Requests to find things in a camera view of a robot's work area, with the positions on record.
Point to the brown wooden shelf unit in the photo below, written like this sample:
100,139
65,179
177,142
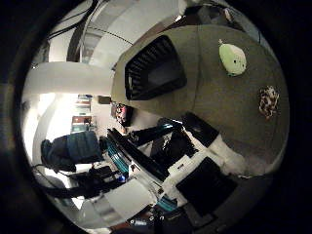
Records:
81,120

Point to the brown and white fluffy toy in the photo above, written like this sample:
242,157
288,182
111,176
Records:
268,101

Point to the black slatted plastic basket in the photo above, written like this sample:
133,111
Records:
152,70

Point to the light green plush toy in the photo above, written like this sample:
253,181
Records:
232,58

